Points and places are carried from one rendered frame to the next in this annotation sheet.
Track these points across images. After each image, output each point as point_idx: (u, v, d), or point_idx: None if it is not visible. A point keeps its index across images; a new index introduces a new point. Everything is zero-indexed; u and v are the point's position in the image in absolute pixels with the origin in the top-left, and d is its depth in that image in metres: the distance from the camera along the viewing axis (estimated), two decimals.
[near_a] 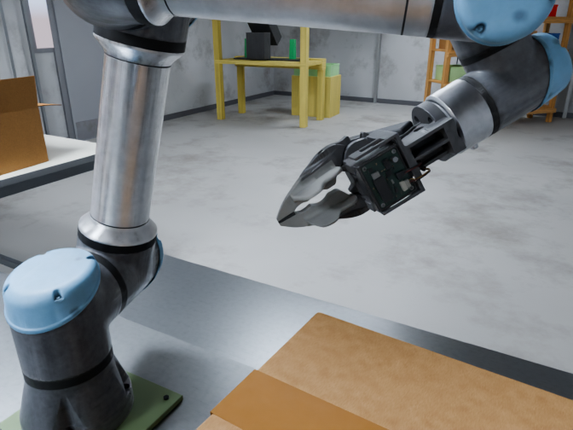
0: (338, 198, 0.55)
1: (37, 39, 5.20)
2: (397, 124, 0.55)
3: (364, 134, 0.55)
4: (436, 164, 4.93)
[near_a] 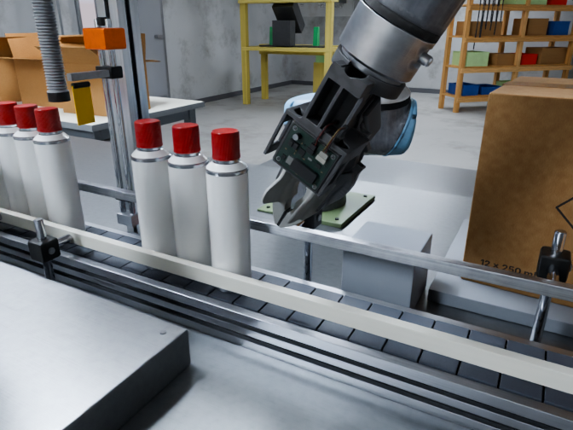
0: None
1: (84, 24, 5.56)
2: None
3: None
4: (458, 139, 5.29)
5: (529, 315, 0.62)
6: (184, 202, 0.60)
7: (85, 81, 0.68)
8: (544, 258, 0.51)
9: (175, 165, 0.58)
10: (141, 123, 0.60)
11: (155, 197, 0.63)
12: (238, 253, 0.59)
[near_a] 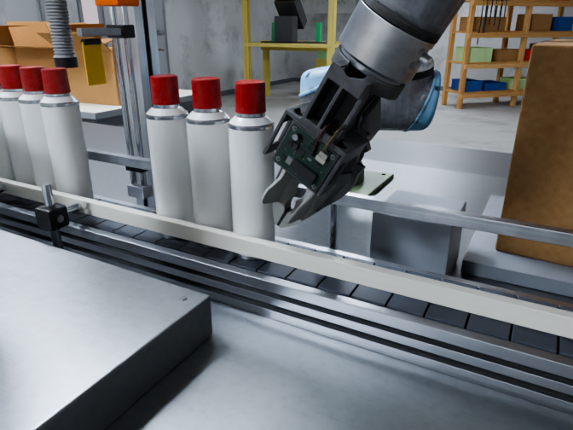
0: None
1: (85, 18, 5.52)
2: None
3: None
4: (462, 134, 5.25)
5: None
6: (204, 162, 0.56)
7: (95, 38, 0.64)
8: None
9: (194, 121, 0.54)
10: (157, 77, 0.56)
11: (172, 159, 0.58)
12: (262, 217, 0.55)
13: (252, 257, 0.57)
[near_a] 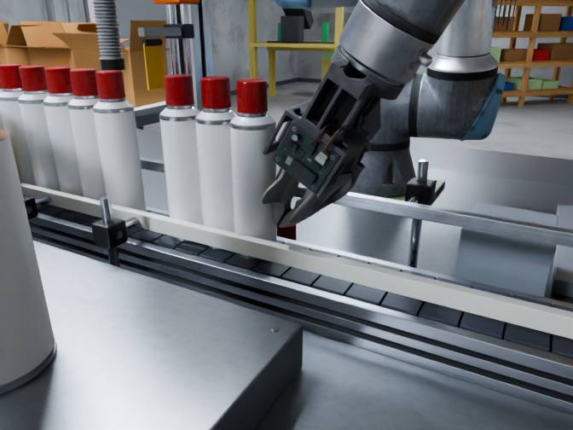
0: None
1: (92, 18, 5.47)
2: None
3: None
4: None
5: None
6: (211, 162, 0.55)
7: (156, 38, 0.59)
8: None
9: (203, 121, 0.54)
10: (173, 77, 0.55)
11: (188, 160, 0.57)
12: (263, 217, 0.55)
13: (254, 257, 0.56)
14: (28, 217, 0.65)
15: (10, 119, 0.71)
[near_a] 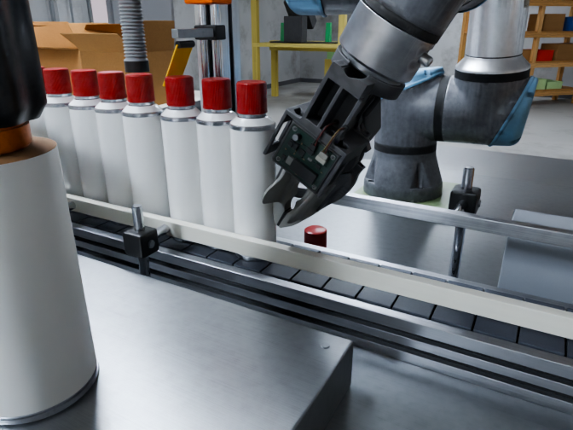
0: None
1: (95, 18, 5.45)
2: None
3: None
4: None
5: None
6: (211, 163, 0.55)
7: (190, 40, 0.56)
8: None
9: (202, 121, 0.54)
10: (175, 78, 0.55)
11: (191, 160, 0.58)
12: (263, 217, 0.55)
13: (254, 258, 0.56)
14: None
15: (32, 123, 0.69)
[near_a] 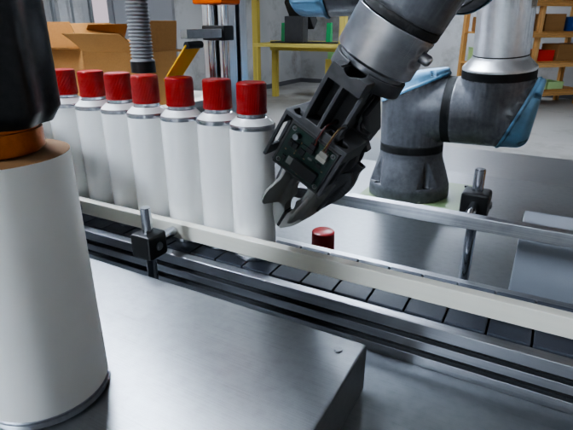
0: None
1: (96, 18, 5.44)
2: None
3: None
4: None
5: None
6: (211, 163, 0.55)
7: (199, 41, 0.56)
8: None
9: (202, 122, 0.54)
10: (176, 78, 0.55)
11: (193, 160, 0.58)
12: (263, 218, 0.55)
13: (253, 258, 0.56)
14: None
15: None
